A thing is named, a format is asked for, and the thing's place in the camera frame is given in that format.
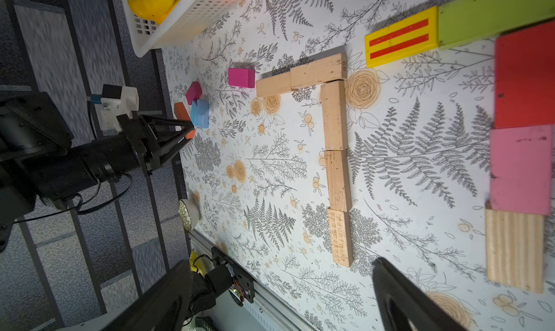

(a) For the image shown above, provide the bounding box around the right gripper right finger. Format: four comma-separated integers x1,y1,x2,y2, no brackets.
372,257,464,331

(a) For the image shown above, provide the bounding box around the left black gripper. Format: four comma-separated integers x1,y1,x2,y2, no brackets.
117,114,195,176

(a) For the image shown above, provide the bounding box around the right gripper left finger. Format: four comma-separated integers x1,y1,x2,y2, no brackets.
55,259,195,331

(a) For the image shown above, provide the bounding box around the orange block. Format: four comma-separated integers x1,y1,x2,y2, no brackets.
173,102,197,140

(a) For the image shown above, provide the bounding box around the natural wood block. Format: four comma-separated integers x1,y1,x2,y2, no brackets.
328,208,354,267
256,72,293,98
290,53,348,90

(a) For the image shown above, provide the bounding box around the magenta block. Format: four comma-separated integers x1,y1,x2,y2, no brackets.
228,68,256,89

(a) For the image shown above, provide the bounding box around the wood block marked 71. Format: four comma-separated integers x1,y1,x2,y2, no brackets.
325,150,352,212

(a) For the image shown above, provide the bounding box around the pink block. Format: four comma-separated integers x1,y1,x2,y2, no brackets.
489,125,553,215

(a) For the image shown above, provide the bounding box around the red block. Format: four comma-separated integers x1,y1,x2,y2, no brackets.
494,21,554,129

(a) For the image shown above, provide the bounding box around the yellow block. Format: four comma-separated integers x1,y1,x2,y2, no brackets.
364,6,439,68

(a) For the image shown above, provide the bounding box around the green block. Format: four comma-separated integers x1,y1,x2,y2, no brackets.
438,0,554,49

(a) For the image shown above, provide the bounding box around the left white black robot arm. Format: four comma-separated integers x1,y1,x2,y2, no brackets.
1,93,195,250

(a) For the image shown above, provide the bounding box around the purple block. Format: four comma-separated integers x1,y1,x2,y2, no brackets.
186,81,203,106

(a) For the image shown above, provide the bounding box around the patterned ceramic bowl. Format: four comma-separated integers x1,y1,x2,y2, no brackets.
179,199,201,232

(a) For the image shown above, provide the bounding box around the white plastic basket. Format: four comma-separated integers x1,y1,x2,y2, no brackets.
121,0,241,57

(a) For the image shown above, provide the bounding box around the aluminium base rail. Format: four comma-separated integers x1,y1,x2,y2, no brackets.
188,230,316,330

